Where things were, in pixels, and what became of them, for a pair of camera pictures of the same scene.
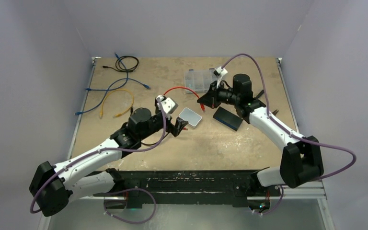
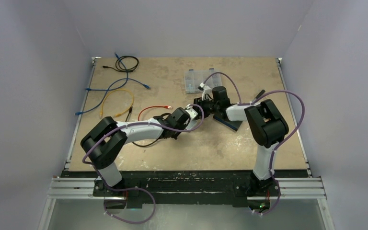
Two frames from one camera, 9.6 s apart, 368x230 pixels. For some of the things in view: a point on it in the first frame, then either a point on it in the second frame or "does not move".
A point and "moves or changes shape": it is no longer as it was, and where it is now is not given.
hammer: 260,94 does not move
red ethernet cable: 201,106 moves or changes shape
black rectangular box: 227,118 does not move
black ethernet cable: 128,63 moves or changes shape
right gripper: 211,97 to 198,101
